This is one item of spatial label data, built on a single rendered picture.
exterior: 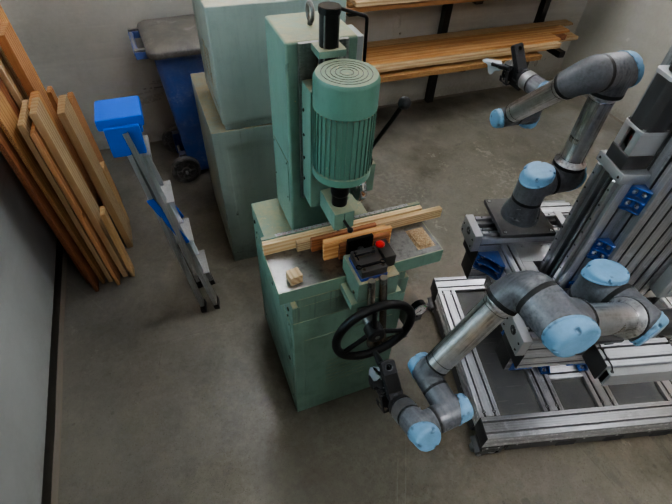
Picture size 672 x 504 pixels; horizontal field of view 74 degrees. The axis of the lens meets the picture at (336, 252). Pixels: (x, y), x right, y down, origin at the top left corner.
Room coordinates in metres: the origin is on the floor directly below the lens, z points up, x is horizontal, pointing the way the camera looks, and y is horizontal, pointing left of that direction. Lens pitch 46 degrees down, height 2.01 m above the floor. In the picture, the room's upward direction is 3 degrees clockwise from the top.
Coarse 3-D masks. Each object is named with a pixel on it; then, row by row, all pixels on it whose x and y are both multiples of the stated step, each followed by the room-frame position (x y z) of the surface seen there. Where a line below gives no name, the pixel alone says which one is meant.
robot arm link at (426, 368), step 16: (528, 272) 0.73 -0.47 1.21; (496, 288) 0.72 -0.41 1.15; (512, 288) 0.70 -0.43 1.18; (528, 288) 0.68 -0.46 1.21; (480, 304) 0.72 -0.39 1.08; (496, 304) 0.69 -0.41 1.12; (512, 304) 0.68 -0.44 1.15; (464, 320) 0.71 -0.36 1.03; (480, 320) 0.68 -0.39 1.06; (496, 320) 0.68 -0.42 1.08; (448, 336) 0.69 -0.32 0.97; (464, 336) 0.67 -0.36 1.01; (480, 336) 0.66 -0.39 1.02; (432, 352) 0.67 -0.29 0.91; (448, 352) 0.65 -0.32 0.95; (464, 352) 0.65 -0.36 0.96; (416, 368) 0.65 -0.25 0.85; (432, 368) 0.64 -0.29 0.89; (448, 368) 0.63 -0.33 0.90; (432, 384) 0.60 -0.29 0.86
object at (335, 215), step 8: (320, 192) 1.17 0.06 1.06; (328, 192) 1.17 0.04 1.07; (320, 200) 1.17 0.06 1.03; (328, 200) 1.12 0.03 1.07; (328, 208) 1.10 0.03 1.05; (336, 208) 1.09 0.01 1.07; (344, 208) 1.09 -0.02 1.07; (352, 208) 1.09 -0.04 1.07; (328, 216) 1.10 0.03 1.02; (336, 216) 1.06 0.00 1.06; (344, 216) 1.07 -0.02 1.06; (352, 216) 1.08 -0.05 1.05; (336, 224) 1.06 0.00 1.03; (344, 224) 1.07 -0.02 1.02; (352, 224) 1.08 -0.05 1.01
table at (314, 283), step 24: (408, 240) 1.13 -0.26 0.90; (432, 240) 1.14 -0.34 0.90; (264, 264) 1.03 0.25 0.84; (288, 264) 0.98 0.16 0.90; (312, 264) 0.99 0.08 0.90; (336, 264) 1.00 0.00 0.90; (408, 264) 1.04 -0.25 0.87; (288, 288) 0.88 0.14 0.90; (312, 288) 0.90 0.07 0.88; (336, 288) 0.94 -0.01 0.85
